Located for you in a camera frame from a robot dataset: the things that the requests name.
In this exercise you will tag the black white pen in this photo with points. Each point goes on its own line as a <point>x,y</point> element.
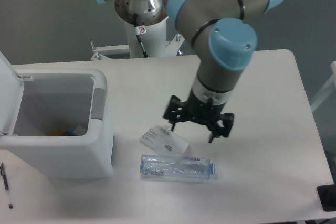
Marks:
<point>6,185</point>

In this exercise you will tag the white push-button trash can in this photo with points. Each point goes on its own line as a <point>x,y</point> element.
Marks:
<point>35,102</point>

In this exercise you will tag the yellow item inside bin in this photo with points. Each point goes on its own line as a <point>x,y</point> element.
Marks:
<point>57,132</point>

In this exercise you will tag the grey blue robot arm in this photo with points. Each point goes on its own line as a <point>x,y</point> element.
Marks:
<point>217,32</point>

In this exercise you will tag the clear bag with screws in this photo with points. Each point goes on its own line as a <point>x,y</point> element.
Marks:
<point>165,142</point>

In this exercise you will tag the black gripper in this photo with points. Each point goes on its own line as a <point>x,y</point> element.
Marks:
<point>199,112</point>

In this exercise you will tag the black device at table edge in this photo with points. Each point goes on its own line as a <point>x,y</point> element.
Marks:
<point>327,197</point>

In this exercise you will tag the clear plastic water bottle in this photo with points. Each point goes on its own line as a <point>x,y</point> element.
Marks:
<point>178,169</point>

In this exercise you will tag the white frame at right edge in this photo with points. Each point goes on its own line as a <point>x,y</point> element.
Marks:
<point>326,90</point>

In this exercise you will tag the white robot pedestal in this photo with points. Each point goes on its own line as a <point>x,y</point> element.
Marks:
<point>145,25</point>

